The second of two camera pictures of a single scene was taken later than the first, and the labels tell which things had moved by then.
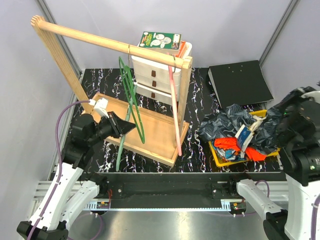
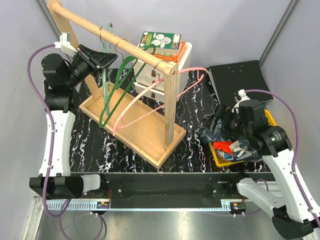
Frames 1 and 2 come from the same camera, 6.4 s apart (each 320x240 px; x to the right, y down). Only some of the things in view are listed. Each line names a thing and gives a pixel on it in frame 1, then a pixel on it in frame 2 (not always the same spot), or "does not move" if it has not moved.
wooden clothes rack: [156, 136] -> [147, 128]
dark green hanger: [127, 71] -> [107, 92]
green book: [168, 43] does not move
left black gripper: [119, 126] -> [96, 60]
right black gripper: [296, 94] -> [224, 112]
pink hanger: [171, 71] -> [150, 114]
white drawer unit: [152, 79] does not move
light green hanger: [127, 119] -> [106, 75]
